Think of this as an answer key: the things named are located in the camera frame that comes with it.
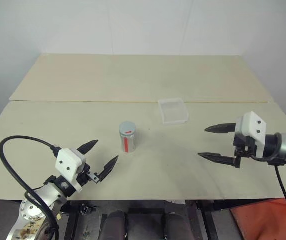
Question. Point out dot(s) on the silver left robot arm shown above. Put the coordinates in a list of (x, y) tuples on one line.
[(32, 212)]

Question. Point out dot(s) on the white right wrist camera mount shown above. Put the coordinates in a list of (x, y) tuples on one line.
[(251, 126)]

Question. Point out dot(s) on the clear plastic container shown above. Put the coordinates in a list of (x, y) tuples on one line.
[(174, 111)]

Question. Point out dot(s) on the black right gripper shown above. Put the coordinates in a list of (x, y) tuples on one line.
[(243, 145)]

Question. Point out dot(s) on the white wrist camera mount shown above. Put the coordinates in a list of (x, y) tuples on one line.
[(66, 162), (251, 126)]

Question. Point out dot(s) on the small white paper label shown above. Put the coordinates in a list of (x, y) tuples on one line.
[(176, 201)]

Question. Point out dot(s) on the orange mat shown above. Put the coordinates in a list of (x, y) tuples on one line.
[(263, 220)]

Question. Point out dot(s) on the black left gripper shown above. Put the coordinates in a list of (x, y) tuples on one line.
[(83, 178)]

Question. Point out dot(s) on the dark rounded shape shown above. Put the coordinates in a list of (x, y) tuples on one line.
[(175, 225), (116, 225)]

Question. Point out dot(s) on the silver can with red label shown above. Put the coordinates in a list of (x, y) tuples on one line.
[(128, 145)]

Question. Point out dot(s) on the black table frame leg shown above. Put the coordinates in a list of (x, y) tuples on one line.
[(208, 222), (73, 222)]

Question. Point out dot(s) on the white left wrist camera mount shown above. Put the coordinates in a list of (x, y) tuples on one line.
[(66, 162)]

